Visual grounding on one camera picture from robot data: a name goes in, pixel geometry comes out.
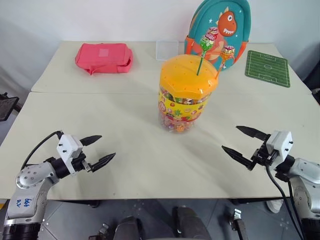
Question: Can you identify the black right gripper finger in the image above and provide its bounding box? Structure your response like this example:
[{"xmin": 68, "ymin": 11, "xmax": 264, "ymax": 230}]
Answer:
[
  {"xmin": 235, "ymin": 125, "xmax": 272, "ymax": 143},
  {"xmin": 221, "ymin": 145, "xmax": 255, "ymax": 171}
]

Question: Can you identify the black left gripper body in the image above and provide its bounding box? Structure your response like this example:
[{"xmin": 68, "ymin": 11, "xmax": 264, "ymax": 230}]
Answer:
[{"xmin": 70, "ymin": 151, "xmax": 97, "ymax": 177}]

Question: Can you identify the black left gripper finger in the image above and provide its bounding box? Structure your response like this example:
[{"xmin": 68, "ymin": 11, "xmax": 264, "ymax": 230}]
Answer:
[
  {"xmin": 79, "ymin": 135, "xmax": 103, "ymax": 147},
  {"xmin": 90, "ymin": 152, "xmax": 117, "ymax": 173}
]

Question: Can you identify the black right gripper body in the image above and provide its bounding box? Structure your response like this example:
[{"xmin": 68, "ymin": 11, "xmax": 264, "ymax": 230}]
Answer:
[{"xmin": 250, "ymin": 140, "xmax": 279, "ymax": 167}]

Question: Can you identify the yellow-wrapped lollipop orange stick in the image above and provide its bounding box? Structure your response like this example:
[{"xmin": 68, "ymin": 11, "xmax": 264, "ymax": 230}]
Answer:
[{"xmin": 214, "ymin": 45, "xmax": 237, "ymax": 79}]

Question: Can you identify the green-wrapped lollipop green stick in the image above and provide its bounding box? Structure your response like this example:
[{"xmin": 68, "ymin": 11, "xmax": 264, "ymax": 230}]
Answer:
[{"xmin": 195, "ymin": 34, "xmax": 216, "ymax": 77}]

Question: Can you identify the white shoe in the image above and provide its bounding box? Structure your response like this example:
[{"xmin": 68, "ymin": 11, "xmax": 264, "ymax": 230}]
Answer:
[{"xmin": 265, "ymin": 198, "xmax": 285, "ymax": 214}]

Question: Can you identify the green football field mat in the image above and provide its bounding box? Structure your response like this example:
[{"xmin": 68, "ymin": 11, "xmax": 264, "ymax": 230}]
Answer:
[{"xmin": 244, "ymin": 49, "xmax": 292, "ymax": 89}]

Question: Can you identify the clear candy jar yellow label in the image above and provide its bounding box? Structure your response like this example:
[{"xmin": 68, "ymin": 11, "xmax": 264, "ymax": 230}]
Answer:
[{"xmin": 157, "ymin": 84, "xmax": 213, "ymax": 134}]

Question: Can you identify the dark rounded grey shape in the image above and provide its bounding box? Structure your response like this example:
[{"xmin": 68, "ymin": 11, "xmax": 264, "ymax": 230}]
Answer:
[
  {"xmin": 171, "ymin": 205, "xmax": 211, "ymax": 240},
  {"xmin": 113, "ymin": 215, "xmax": 142, "ymax": 240}
]

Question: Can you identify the dark object beside table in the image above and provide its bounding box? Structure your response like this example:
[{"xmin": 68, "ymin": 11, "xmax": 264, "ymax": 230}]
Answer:
[{"xmin": 302, "ymin": 71, "xmax": 320, "ymax": 106}]

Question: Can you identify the pink fabric pouch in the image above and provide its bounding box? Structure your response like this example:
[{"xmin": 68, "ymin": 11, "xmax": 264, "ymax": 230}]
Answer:
[{"xmin": 74, "ymin": 42, "xmax": 134, "ymax": 76}]

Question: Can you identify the orange perforated jar lid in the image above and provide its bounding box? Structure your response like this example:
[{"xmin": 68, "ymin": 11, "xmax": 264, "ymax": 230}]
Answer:
[{"xmin": 159, "ymin": 53, "xmax": 219, "ymax": 101}]

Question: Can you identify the black device on stand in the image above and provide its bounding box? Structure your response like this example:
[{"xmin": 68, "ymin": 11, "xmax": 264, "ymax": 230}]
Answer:
[{"xmin": 0, "ymin": 92, "xmax": 23, "ymax": 124}]

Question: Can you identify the teal dinosaur backpack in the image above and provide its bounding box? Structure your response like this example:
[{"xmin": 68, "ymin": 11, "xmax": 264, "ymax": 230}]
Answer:
[{"xmin": 183, "ymin": 0, "xmax": 252, "ymax": 74}]

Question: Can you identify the clear plastic square box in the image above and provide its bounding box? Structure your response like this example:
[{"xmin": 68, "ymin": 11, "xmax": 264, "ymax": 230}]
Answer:
[{"xmin": 155, "ymin": 39, "xmax": 180, "ymax": 62}]

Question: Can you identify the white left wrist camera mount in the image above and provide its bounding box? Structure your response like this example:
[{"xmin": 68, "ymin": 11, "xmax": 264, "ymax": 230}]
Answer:
[{"xmin": 56, "ymin": 134, "xmax": 85, "ymax": 164}]

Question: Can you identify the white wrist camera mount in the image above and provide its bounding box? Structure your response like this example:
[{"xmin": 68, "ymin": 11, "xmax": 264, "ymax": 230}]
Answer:
[
  {"xmin": 264, "ymin": 130, "xmax": 294, "ymax": 164},
  {"xmin": 56, "ymin": 134, "xmax": 85, "ymax": 164}
]

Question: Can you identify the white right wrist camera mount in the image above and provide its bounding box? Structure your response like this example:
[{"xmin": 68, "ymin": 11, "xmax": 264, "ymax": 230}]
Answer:
[{"xmin": 264, "ymin": 130, "xmax": 294, "ymax": 164}]

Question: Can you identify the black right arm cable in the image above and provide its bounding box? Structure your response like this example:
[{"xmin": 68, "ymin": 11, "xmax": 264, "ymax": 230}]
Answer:
[{"xmin": 265, "ymin": 162, "xmax": 306, "ymax": 240}]

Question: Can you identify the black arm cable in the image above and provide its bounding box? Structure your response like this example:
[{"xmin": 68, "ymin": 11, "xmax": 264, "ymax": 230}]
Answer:
[
  {"xmin": 265, "ymin": 162, "xmax": 306, "ymax": 240},
  {"xmin": 20, "ymin": 130, "xmax": 63, "ymax": 171}
]

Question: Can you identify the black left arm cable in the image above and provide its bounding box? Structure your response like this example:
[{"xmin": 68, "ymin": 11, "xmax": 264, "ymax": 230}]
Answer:
[{"xmin": 20, "ymin": 130, "xmax": 63, "ymax": 171}]

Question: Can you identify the black metal clamp bracket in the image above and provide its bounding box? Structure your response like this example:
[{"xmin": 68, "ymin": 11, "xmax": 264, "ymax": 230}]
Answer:
[{"xmin": 228, "ymin": 208, "xmax": 250, "ymax": 240}]

